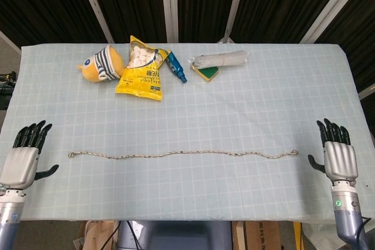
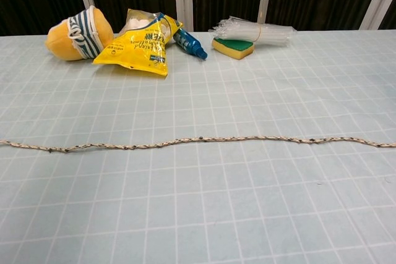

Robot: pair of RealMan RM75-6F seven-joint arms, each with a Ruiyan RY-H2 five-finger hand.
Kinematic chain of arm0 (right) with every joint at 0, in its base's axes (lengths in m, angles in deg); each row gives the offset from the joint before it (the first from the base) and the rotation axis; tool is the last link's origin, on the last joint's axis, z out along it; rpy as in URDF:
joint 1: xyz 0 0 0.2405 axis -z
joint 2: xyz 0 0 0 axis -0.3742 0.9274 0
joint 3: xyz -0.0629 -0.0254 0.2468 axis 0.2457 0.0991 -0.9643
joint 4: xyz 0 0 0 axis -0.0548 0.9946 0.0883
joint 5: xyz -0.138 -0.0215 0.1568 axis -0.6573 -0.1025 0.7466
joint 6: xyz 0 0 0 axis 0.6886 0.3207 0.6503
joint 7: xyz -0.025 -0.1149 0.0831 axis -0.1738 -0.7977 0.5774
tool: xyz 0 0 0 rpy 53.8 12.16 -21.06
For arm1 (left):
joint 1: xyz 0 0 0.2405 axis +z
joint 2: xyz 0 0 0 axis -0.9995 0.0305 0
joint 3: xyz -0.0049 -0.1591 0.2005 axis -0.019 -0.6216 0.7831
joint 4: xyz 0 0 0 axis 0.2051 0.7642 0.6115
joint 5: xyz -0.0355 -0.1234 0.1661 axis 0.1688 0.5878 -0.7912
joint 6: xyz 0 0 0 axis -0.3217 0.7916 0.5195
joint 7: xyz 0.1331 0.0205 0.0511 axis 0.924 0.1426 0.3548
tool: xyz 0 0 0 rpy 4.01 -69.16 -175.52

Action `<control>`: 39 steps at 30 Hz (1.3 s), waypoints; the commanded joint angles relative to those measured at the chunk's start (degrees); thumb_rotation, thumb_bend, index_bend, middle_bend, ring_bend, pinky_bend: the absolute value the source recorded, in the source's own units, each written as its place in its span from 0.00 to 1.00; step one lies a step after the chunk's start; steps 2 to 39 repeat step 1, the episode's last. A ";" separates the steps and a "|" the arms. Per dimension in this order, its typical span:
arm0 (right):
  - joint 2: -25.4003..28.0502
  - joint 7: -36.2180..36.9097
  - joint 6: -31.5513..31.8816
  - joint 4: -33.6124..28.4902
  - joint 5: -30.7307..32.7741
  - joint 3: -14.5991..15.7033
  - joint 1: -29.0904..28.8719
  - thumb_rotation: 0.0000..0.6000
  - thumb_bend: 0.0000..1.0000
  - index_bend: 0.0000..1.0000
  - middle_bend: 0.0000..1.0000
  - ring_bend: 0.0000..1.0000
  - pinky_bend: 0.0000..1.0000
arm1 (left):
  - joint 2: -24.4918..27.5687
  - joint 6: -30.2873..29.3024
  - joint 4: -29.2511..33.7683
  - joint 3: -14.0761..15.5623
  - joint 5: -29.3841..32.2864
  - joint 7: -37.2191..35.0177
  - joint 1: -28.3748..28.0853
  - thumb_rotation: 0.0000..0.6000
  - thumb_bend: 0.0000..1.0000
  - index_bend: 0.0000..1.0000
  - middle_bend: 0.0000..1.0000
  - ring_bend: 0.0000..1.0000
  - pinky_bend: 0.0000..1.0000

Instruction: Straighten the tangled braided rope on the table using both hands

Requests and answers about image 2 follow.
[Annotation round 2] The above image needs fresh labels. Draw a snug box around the beige speckled braided rope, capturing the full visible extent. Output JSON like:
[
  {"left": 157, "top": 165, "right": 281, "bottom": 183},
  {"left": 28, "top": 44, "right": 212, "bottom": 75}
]
[{"left": 0, "top": 135, "right": 396, "bottom": 155}]

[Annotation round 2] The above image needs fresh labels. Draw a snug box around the blue tube with cap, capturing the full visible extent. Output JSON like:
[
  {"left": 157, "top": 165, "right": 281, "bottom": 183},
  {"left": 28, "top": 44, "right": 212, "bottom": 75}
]
[{"left": 172, "top": 27, "right": 209, "bottom": 61}]

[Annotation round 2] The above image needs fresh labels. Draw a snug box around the yellow green sponge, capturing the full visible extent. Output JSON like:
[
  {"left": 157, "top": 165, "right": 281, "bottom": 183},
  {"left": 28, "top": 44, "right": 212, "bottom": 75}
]
[{"left": 211, "top": 37, "right": 256, "bottom": 61}]

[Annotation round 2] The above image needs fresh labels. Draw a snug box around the yellow marshmallow bag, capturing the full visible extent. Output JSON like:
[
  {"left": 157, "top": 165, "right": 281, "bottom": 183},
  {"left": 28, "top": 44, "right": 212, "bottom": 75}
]
[{"left": 92, "top": 8, "right": 184, "bottom": 78}]

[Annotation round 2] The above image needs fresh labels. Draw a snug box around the clear plastic straw bundle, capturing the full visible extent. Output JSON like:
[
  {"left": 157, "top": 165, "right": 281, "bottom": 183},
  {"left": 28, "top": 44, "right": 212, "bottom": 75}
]
[{"left": 207, "top": 15, "right": 298, "bottom": 48}]

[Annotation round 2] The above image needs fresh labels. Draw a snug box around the light blue checked tablecloth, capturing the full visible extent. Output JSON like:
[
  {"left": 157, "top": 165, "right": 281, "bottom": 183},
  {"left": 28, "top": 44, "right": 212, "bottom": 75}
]
[{"left": 0, "top": 30, "right": 396, "bottom": 264}]

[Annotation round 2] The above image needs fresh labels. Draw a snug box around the yellow plush toy striped hat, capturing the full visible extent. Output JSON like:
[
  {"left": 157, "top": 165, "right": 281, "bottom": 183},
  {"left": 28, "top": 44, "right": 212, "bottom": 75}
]
[{"left": 45, "top": 6, "right": 113, "bottom": 62}]

